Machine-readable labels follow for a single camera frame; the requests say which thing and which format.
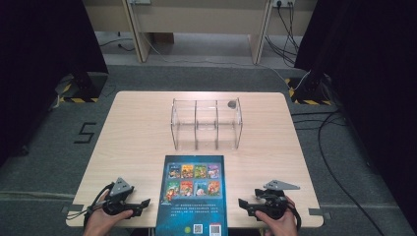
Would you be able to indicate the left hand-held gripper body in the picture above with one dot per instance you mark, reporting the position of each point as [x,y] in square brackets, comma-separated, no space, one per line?
[115,196]

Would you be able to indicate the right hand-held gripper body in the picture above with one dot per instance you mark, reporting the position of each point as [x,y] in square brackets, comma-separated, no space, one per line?
[274,200]

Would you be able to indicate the blue picture book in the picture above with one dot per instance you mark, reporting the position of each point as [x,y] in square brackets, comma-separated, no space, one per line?
[193,196]

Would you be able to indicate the clear acrylic book rack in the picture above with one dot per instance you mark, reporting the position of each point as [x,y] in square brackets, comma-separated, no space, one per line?
[206,129]

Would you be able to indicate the person's right hand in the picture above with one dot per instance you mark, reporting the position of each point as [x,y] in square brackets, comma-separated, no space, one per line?
[278,225]

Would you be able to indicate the person's left hand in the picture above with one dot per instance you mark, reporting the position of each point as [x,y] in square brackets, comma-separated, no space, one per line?
[104,222]

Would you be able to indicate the grey tape strip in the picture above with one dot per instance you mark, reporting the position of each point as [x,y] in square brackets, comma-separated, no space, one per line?
[74,208]
[318,212]

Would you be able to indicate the grey round disc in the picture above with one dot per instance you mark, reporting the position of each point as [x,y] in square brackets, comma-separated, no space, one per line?
[232,104]

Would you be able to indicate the stand base with hazard tape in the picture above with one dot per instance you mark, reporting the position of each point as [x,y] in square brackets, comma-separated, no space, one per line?
[86,88]
[311,93]

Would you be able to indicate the black curtain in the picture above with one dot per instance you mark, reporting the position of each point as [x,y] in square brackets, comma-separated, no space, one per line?
[36,65]
[373,72]

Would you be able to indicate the brown cardboard box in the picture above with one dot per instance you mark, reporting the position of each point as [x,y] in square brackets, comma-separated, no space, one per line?
[163,38]

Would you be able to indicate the beige wooden desk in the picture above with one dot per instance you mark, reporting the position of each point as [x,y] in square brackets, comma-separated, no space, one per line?
[200,18]

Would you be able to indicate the white power strip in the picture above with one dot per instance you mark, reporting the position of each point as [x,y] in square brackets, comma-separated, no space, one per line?
[284,2]

